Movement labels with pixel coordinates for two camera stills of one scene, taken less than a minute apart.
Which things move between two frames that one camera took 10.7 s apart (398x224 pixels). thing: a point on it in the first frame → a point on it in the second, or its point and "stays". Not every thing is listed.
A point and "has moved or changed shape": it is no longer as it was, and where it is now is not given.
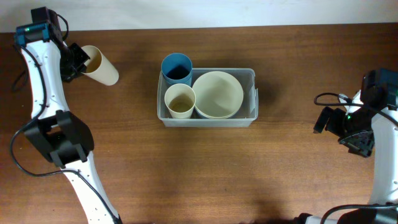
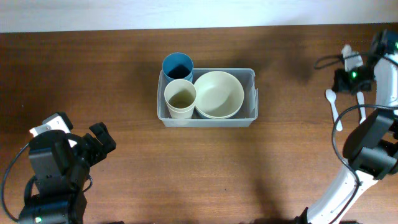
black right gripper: [362, 146] → [339, 84]
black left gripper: [69, 74] → [97, 153]
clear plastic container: [244, 117] stays
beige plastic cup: [98, 67] → [180, 97]
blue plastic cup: [177, 68] stays
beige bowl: [217, 94] stays
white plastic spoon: [356, 100] has moved or changed shape
